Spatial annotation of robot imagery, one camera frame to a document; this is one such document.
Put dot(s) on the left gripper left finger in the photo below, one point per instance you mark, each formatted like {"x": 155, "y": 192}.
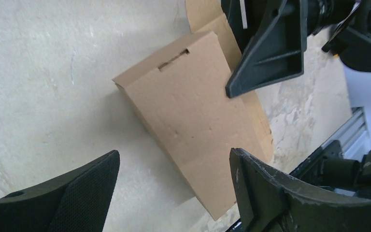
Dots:
{"x": 77, "y": 201}

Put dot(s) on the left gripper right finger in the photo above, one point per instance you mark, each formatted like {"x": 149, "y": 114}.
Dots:
{"x": 272, "y": 201}

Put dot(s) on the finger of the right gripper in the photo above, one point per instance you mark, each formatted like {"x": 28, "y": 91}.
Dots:
{"x": 276, "y": 52}
{"x": 254, "y": 13}

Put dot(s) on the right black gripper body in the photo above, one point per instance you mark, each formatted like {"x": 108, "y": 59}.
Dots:
{"x": 323, "y": 13}

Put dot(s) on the brown cardboard box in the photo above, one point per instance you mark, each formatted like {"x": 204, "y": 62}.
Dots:
{"x": 179, "y": 94}

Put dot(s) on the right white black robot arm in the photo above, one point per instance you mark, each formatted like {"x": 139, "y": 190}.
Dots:
{"x": 351, "y": 38}

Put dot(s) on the aluminium frame rail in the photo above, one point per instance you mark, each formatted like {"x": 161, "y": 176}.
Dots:
{"x": 353, "y": 136}

